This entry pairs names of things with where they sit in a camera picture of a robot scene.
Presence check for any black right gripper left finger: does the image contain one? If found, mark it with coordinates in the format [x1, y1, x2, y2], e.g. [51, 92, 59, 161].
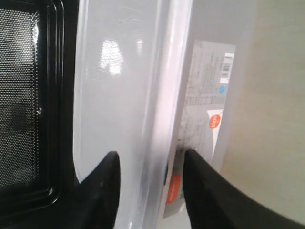
[0, 151, 121, 229]

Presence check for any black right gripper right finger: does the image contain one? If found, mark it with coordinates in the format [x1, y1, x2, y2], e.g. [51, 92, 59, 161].
[183, 149, 304, 229]

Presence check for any white plastic lidded container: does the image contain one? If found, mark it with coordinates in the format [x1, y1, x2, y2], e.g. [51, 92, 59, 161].
[73, 0, 257, 229]

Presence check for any white microwave door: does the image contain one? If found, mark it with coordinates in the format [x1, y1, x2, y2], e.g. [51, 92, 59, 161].
[0, 0, 79, 229]

